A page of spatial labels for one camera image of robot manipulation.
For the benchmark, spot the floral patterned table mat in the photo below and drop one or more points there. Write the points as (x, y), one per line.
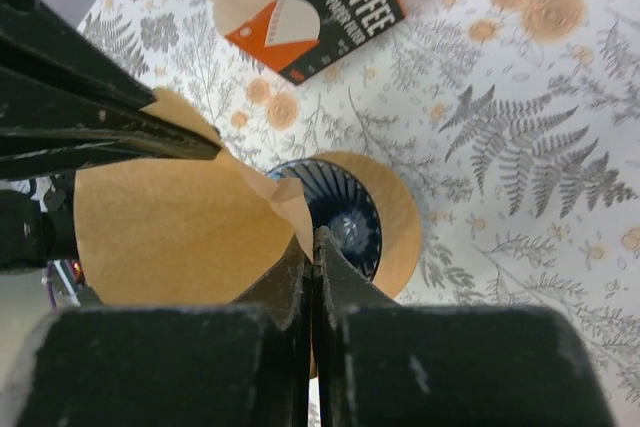
(515, 123)

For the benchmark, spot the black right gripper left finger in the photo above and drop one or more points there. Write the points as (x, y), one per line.
(245, 363)

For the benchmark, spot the orange coffee filter box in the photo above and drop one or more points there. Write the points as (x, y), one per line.
(299, 38)

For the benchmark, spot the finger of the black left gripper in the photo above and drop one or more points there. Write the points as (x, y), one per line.
(52, 77)

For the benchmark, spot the blue cone dripper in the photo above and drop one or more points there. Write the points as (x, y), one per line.
(340, 202)

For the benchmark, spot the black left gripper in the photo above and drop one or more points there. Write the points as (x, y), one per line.
(37, 221)

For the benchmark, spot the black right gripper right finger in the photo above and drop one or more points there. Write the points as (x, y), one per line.
(380, 363)

